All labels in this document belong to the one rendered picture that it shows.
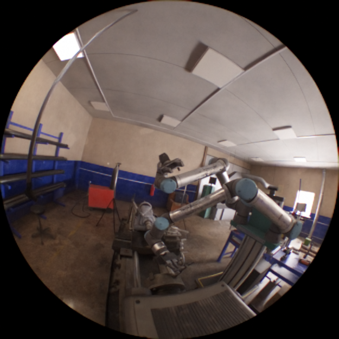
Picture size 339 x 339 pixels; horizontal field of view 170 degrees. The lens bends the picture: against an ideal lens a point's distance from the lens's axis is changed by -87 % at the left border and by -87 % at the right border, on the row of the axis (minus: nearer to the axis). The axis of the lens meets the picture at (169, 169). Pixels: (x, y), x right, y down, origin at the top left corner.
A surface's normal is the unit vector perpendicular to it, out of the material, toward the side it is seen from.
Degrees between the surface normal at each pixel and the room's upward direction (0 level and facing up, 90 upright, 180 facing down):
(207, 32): 180
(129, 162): 90
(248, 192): 87
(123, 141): 90
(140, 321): 0
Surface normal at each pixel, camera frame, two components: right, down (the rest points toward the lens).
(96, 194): 0.56, 0.12
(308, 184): -0.94, -0.21
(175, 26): -0.22, 0.98
